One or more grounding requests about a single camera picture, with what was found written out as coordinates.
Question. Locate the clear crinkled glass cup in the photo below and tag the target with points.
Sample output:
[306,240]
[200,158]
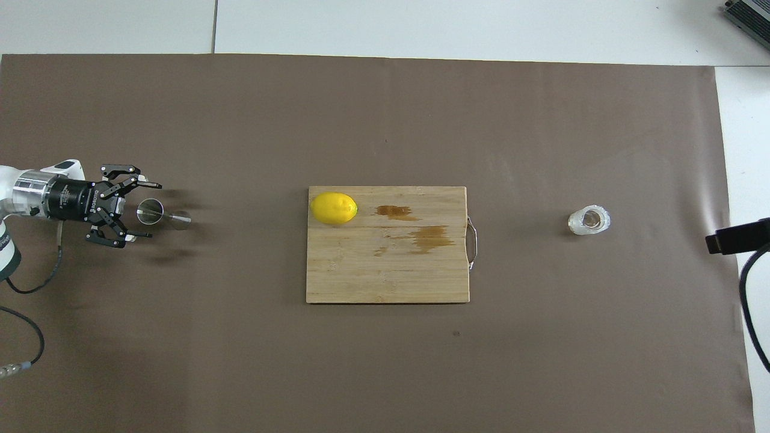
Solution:
[589,220]

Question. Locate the yellow lemon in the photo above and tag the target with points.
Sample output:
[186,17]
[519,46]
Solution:
[334,208]

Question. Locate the grey ribbed electronic device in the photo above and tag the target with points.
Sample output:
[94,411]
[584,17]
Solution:
[752,15]

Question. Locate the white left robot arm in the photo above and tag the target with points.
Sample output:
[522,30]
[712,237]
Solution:
[30,192]

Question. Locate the brown paper table mat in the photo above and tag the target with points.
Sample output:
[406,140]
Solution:
[240,361]

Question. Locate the wooden cutting board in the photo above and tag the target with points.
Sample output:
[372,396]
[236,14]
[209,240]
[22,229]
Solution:
[385,270]

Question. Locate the steel double jigger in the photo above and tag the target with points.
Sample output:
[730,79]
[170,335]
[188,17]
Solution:
[150,211]

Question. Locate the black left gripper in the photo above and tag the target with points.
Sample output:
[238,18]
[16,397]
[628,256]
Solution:
[75,201]

